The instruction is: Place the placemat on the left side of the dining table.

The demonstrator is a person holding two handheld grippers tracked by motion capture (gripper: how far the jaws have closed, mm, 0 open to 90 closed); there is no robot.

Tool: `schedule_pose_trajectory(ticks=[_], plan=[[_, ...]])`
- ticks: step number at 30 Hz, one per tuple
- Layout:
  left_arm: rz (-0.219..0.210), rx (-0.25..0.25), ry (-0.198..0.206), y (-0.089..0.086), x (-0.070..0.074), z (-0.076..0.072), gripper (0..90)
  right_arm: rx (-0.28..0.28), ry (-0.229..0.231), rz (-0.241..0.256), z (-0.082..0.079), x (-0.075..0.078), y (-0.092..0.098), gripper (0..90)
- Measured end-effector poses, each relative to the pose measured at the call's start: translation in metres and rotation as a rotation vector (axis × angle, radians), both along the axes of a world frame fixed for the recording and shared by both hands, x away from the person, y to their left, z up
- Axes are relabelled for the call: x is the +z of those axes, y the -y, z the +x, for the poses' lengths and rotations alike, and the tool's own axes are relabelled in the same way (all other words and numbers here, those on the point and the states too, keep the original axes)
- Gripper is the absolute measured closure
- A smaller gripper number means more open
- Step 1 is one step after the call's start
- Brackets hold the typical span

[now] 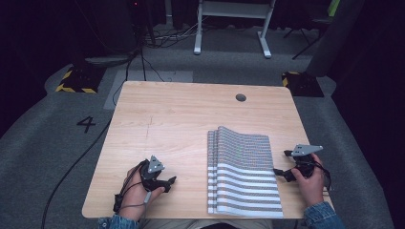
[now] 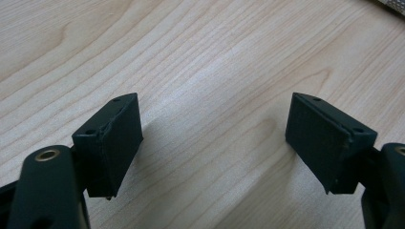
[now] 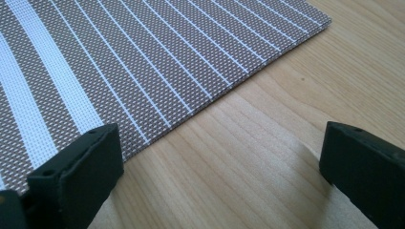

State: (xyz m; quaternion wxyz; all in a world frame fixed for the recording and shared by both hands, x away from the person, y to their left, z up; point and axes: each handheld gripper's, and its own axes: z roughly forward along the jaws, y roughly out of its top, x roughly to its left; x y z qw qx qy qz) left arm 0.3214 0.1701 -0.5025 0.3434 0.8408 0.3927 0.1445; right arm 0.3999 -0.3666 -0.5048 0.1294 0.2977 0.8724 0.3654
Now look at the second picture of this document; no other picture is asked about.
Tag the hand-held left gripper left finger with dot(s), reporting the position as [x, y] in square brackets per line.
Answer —
[108, 146]

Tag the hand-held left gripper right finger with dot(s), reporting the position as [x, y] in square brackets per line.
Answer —
[324, 143]

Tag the grey woven cloth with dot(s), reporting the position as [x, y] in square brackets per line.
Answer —
[393, 6]

